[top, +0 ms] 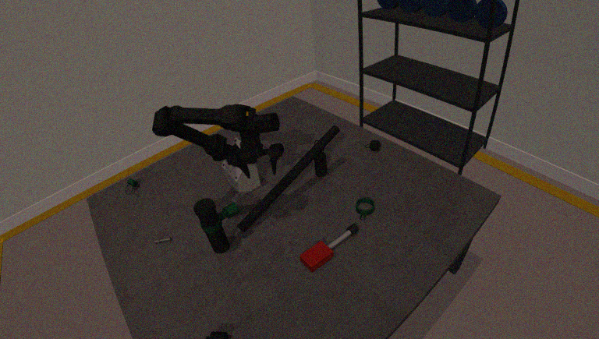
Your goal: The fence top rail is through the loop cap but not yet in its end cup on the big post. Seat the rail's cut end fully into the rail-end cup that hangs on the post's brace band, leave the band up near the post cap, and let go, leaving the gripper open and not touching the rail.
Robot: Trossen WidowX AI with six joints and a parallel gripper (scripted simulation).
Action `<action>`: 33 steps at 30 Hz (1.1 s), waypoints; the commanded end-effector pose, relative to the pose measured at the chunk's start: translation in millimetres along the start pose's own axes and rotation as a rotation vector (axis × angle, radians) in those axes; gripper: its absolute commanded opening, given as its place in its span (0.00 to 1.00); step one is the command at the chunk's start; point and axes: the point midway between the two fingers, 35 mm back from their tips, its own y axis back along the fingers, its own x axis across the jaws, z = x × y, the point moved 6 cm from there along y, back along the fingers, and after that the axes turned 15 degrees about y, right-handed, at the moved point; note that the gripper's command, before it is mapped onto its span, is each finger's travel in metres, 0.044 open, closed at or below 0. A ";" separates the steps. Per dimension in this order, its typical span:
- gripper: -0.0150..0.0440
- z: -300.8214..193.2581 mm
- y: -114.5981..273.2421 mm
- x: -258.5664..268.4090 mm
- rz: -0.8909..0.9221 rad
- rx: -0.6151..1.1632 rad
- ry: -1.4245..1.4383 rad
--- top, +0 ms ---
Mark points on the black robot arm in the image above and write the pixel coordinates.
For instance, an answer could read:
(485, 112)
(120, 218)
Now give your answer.
(170, 121)

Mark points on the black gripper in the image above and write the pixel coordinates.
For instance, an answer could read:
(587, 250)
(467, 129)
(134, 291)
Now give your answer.
(275, 151)

